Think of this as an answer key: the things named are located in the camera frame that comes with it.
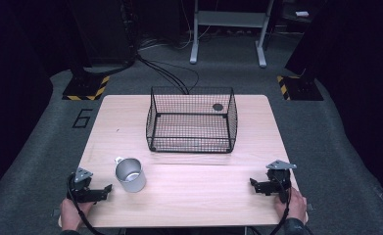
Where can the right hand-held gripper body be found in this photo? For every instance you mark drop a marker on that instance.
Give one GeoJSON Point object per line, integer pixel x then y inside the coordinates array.
{"type": "Point", "coordinates": [278, 178]}

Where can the dark round disc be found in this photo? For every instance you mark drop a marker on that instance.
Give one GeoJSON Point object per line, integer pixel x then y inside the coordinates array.
{"type": "Point", "coordinates": [217, 106]}

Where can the small white box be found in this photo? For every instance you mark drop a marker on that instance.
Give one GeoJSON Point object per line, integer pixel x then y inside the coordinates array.
{"type": "Point", "coordinates": [302, 13]}

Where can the person's right hand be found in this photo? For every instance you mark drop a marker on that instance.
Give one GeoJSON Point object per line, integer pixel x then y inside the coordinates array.
{"type": "Point", "coordinates": [295, 205]}

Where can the black stand with striped base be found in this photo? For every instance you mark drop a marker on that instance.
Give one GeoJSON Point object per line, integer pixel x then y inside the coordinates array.
{"type": "Point", "coordinates": [301, 87]}
{"type": "Point", "coordinates": [87, 85]}

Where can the white metal desk frame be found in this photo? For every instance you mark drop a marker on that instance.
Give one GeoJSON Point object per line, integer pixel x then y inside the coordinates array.
{"type": "Point", "coordinates": [231, 19]}

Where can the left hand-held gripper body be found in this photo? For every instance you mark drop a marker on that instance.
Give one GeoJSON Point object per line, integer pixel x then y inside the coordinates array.
{"type": "Point", "coordinates": [81, 189]}

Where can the person's left hand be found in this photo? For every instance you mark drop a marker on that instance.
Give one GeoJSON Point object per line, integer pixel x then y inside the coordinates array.
{"type": "Point", "coordinates": [72, 213]}

